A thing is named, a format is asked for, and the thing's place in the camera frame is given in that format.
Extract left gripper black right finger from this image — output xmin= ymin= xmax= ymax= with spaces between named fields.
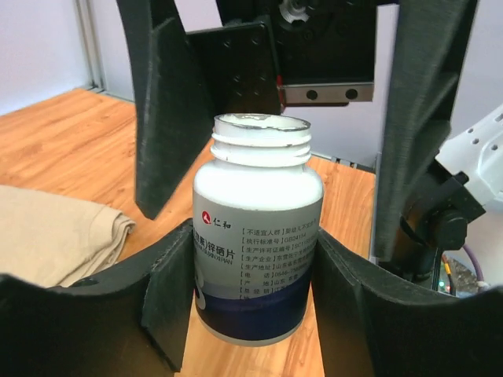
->
xmin=312 ymin=230 xmax=502 ymax=376

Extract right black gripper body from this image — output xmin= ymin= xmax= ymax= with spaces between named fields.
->
xmin=189 ymin=0 xmax=377 ymax=115

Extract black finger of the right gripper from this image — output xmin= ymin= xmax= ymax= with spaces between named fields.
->
xmin=372 ymin=0 xmax=478 ymax=261
xmin=117 ymin=0 xmax=215 ymax=219

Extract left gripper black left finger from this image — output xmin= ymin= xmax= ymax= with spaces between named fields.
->
xmin=1 ymin=220 xmax=194 ymax=376

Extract white capped pill bottle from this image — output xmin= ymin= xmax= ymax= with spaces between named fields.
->
xmin=193 ymin=114 xmax=324 ymax=347

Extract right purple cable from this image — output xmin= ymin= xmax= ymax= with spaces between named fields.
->
xmin=461 ymin=243 xmax=490 ymax=285

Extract left aluminium frame post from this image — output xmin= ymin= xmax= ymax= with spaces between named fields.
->
xmin=75 ymin=0 xmax=106 ymax=93

